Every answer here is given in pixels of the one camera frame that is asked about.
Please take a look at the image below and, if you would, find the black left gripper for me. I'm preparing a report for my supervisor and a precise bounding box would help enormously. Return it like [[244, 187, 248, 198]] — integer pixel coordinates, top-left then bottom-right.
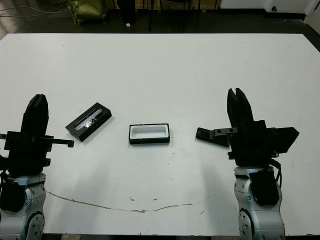
[[0, 94, 75, 177]]

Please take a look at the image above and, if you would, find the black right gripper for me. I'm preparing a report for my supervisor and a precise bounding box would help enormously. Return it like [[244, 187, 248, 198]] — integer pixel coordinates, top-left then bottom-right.
[[212, 87, 276, 167]]

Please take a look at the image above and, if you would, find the black printed box lid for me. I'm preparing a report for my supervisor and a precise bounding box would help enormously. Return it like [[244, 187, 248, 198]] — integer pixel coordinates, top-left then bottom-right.
[[65, 101, 113, 143]]

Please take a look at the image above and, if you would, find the black box white insert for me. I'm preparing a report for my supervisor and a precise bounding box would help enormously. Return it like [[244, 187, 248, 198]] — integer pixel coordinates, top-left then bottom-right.
[[128, 122, 172, 146]]

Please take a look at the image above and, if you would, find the olive green bag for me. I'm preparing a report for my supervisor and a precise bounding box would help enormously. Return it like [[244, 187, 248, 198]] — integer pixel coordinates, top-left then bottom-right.
[[66, 0, 107, 26]]

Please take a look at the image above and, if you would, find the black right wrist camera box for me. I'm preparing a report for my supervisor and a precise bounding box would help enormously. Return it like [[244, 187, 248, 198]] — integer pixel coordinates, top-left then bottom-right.
[[265, 126, 300, 155]]

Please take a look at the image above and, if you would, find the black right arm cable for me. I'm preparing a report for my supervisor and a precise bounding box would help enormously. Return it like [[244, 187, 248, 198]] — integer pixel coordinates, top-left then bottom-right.
[[271, 151, 284, 191]]

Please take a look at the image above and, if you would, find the thin grey floor cable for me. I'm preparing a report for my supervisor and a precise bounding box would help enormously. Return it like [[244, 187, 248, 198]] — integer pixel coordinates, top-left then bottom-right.
[[0, 0, 68, 17]]

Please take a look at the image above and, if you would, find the dark upright post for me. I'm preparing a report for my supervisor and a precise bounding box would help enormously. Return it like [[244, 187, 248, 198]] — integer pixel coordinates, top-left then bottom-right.
[[119, 0, 137, 25]]

